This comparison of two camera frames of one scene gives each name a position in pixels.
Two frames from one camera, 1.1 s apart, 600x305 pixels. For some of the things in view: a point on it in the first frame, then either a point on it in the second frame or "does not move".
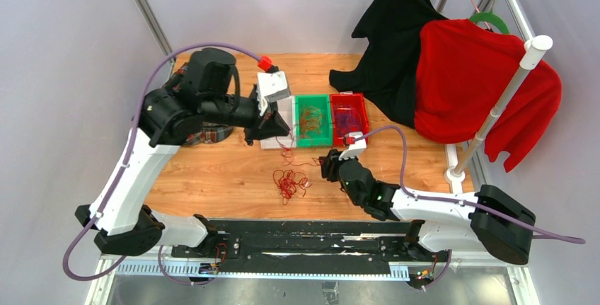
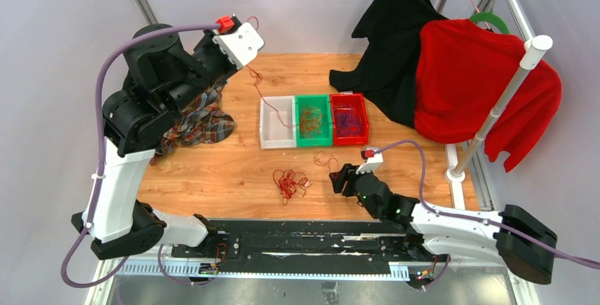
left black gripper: x=263 y=129 to x=206 y=40
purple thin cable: x=347 y=119 does not move
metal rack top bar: x=518 y=12 does not move
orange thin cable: x=310 y=120 does not move
